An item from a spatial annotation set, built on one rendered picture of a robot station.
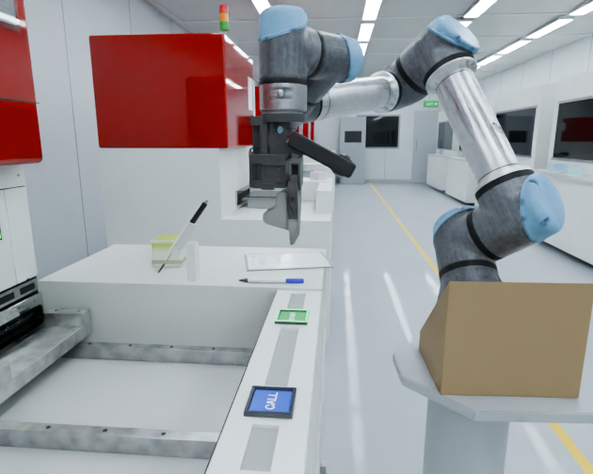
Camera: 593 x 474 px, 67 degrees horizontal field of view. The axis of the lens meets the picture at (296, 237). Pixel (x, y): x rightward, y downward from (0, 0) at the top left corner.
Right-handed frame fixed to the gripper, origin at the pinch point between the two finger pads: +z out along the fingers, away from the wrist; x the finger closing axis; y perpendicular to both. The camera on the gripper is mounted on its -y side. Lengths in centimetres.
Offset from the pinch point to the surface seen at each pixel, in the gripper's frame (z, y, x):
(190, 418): 28.7, 16.6, 9.7
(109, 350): 26.5, 39.4, -8.0
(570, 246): 95, -256, -409
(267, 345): 14.7, 3.4, 10.9
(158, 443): 26.5, 18.2, 19.0
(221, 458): 14.7, 4.3, 35.6
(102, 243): 77, 207, -309
